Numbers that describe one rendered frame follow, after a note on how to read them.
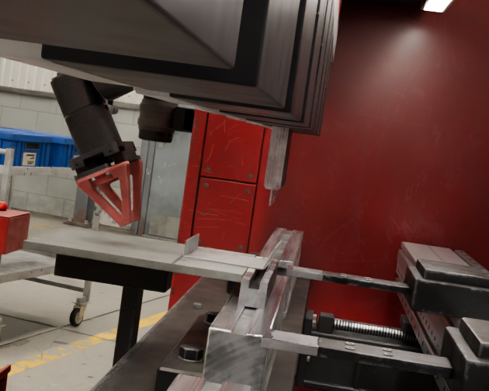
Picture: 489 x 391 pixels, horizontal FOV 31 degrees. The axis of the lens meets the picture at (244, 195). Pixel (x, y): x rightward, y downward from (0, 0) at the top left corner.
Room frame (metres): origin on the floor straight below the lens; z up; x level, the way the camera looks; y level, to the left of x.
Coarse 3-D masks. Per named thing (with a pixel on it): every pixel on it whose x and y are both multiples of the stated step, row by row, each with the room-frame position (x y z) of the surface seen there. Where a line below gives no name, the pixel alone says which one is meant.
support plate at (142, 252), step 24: (24, 240) 1.03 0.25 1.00; (48, 240) 1.05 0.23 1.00; (72, 240) 1.08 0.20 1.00; (96, 240) 1.11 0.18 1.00; (120, 240) 1.14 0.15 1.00; (144, 240) 1.17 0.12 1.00; (144, 264) 1.01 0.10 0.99; (168, 264) 1.01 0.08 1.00; (192, 264) 1.03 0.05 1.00; (216, 264) 1.05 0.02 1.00
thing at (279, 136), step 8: (272, 128) 1.04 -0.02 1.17; (280, 128) 1.04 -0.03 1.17; (288, 128) 1.04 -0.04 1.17; (272, 136) 1.04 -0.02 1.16; (280, 136) 1.04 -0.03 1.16; (288, 136) 1.05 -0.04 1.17; (272, 144) 1.04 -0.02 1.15; (280, 144) 1.04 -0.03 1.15; (288, 144) 1.08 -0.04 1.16; (272, 152) 1.04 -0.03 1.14; (280, 152) 1.04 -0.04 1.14; (288, 152) 1.11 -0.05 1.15; (272, 160) 1.04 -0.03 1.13; (280, 160) 1.04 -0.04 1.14; (288, 160) 1.14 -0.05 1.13; (272, 168) 1.04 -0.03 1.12; (280, 168) 1.04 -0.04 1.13; (272, 176) 1.04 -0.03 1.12; (280, 176) 1.04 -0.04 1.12; (264, 184) 1.04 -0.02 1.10; (272, 184) 1.04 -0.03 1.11; (280, 184) 1.04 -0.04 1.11; (272, 192) 1.06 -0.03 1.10; (272, 200) 1.08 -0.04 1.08
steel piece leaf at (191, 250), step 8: (192, 240) 1.11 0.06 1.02; (184, 248) 1.07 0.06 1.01; (192, 248) 1.12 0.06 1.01; (184, 256) 1.07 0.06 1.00; (192, 256) 1.08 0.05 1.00; (200, 256) 1.09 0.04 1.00; (208, 256) 1.09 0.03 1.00; (216, 256) 1.10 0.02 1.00; (224, 256) 1.12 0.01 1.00; (232, 256) 1.12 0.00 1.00; (240, 256) 1.13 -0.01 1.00; (224, 264) 1.06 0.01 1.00; (232, 264) 1.06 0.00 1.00; (240, 264) 1.07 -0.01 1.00; (248, 264) 1.08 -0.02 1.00; (256, 264) 1.09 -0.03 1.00; (264, 264) 1.10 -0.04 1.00
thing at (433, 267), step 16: (288, 272) 1.06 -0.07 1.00; (304, 272) 1.06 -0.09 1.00; (320, 272) 1.07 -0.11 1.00; (336, 272) 1.09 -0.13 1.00; (416, 272) 1.06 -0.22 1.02; (432, 272) 1.02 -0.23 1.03; (448, 272) 1.02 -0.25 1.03; (464, 272) 1.03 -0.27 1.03; (480, 272) 1.05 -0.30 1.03; (384, 288) 1.05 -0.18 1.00; (400, 288) 1.05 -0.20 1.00; (416, 288) 1.01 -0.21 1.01; (432, 288) 1.01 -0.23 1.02; (448, 288) 1.00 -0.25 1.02; (464, 288) 1.00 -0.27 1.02; (480, 288) 1.00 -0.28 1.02; (416, 304) 1.01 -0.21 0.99; (432, 304) 1.00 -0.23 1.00; (448, 304) 1.00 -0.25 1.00; (464, 304) 1.00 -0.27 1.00; (480, 304) 1.00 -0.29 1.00
